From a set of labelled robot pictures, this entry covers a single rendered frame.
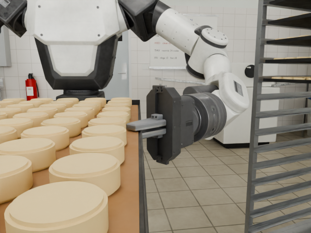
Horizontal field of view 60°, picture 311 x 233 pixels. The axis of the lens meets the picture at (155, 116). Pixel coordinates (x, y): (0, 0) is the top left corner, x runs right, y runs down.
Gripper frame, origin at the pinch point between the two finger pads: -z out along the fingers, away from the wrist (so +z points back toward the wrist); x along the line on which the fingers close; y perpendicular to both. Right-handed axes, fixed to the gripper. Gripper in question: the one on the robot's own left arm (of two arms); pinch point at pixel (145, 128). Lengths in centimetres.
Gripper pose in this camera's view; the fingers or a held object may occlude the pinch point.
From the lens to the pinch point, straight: 40.6
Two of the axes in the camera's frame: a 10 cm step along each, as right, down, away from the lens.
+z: 6.6, -1.2, 7.4
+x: 0.0, -9.9, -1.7
